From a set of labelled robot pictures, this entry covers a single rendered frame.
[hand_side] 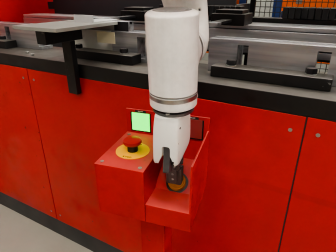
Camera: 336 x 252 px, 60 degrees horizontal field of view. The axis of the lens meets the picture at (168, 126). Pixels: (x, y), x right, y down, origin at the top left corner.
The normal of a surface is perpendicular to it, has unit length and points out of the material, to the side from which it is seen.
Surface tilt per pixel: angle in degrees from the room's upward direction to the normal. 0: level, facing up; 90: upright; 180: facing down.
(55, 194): 90
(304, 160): 90
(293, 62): 90
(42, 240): 0
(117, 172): 90
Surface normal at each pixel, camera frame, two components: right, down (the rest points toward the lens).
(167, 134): -0.26, 0.37
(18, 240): 0.00, -0.91
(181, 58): 0.33, 0.45
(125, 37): -0.48, 0.36
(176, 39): 0.13, 0.48
